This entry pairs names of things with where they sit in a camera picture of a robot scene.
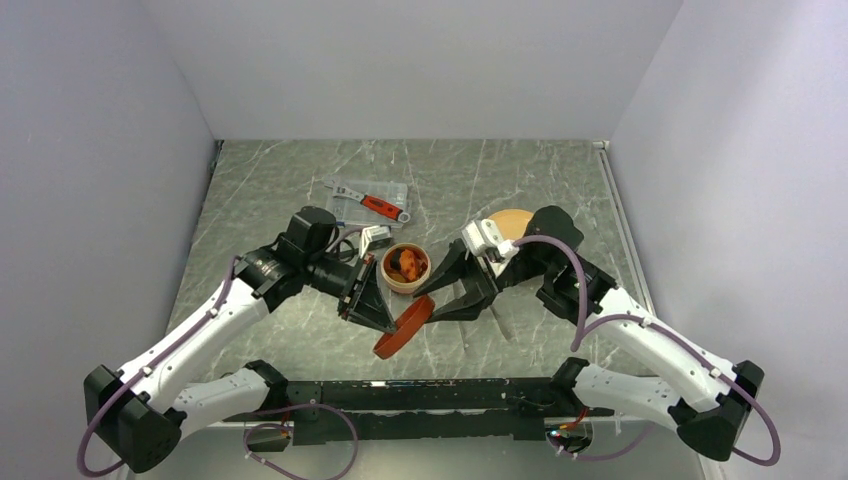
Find tan round plate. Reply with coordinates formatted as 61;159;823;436
488;208;533;240

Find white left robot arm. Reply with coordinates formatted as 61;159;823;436
76;206;397;478

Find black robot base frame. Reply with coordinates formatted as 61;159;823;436
225;377;612;446

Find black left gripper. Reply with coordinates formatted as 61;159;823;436
303;252;397;335

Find clear plastic screw box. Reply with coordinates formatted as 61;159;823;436
323;176;411;228

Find red round lunch box lid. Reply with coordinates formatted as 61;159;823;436
372;295;435;360

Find black sushi roll piece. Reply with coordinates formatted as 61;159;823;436
388;249;404;273

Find aluminium rail on right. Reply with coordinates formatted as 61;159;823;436
592;140;657;315

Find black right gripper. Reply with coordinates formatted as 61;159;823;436
412;240;554;324

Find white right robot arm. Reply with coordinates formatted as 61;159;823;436
417;205;764;461

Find round pink lunch box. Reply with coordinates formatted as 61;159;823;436
378;243;432;295

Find shiny metal tongs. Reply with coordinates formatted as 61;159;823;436
457;305;514;351

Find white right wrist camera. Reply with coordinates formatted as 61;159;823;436
461;219;519;263

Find red handled adjustable wrench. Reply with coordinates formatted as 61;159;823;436
324;178;411;224

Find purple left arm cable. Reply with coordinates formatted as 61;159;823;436
76;254;359;480

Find orange red food piece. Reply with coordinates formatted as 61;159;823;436
401;248;428;282

